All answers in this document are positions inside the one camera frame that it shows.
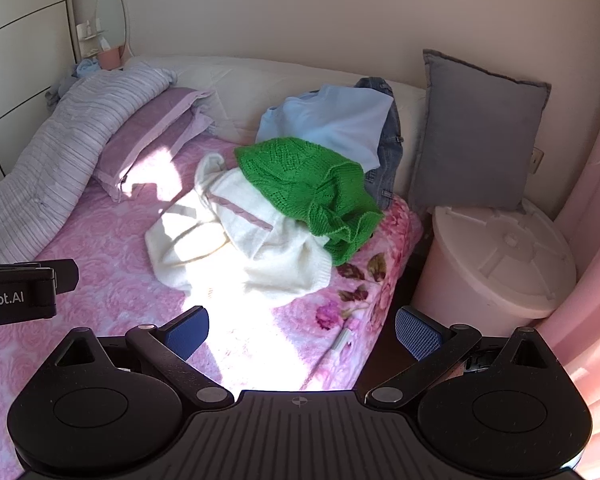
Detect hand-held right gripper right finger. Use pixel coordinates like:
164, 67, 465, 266
364, 306, 556, 408

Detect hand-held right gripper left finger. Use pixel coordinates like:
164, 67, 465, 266
55, 306, 235, 408

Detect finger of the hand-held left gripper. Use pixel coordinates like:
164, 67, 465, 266
32, 259, 79, 293

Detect white knit sweater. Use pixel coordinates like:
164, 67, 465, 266
145, 154, 333, 308

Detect pink floral blanket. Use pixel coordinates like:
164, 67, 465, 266
0, 135, 426, 461

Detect white pen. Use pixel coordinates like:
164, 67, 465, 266
305, 329, 352, 391

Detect pink lidded bin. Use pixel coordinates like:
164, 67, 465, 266
410, 199, 578, 338

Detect grey striped quilt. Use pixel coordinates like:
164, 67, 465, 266
0, 67, 178, 266

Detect lilac pillow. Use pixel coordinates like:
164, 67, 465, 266
92, 87, 216, 203

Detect blue denim jeans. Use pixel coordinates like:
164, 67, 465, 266
355, 77, 405, 211

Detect pink curtain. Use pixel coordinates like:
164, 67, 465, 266
535, 75, 600, 480

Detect green knit sweater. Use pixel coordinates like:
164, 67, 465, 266
235, 137, 385, 267

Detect grey cushion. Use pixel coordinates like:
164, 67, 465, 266
409, 50, 552, 216

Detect blue grey cloth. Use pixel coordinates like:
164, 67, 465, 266
45, 60, 101, 108

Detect cream wardrobe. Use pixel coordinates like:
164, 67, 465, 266
0, 0, 78, 181

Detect pink cup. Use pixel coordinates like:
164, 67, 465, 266
97, 47, 124, 70

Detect light blue shirt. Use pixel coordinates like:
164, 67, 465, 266
256, 86, 396, 171

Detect small white shelf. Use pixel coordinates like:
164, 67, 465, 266
77, 20, 111, 45

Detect oval mirror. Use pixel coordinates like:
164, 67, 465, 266
96, 0, 130, 58

